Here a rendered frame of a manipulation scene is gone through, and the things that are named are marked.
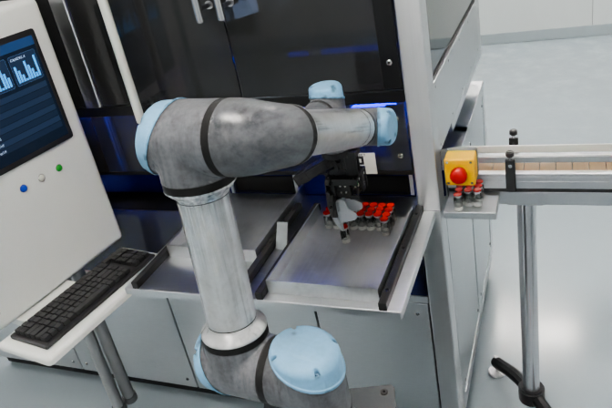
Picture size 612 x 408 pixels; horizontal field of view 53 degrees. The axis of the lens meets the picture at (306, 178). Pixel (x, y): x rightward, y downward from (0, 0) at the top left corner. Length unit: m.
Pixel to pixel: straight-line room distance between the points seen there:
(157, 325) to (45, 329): 0.71
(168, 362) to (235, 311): 1.40
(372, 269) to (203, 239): 0.55
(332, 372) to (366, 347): 0.94
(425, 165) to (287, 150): 0.72
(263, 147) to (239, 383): 0.43
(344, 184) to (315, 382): 0.53
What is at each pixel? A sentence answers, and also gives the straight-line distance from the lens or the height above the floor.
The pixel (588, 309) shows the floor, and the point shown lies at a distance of 2.69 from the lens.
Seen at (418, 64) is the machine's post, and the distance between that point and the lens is 1.44.
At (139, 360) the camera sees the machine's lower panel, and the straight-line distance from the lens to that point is 2.50.
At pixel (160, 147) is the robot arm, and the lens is 0.90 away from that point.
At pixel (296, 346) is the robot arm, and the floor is 1.02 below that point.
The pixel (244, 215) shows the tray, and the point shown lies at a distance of 1.74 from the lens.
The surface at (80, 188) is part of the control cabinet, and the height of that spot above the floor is 1.02.
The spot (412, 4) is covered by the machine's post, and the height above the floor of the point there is 1.41.
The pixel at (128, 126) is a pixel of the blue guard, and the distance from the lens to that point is 1.86.
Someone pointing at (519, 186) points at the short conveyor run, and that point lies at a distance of 1.65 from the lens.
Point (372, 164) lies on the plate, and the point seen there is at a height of 1.02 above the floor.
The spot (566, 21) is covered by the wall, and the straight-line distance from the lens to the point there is 6.14.
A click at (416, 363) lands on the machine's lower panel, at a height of 0.35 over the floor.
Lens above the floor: 1.69
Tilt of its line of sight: 26 degrees down
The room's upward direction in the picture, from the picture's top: 12 degrees counter-clockwise
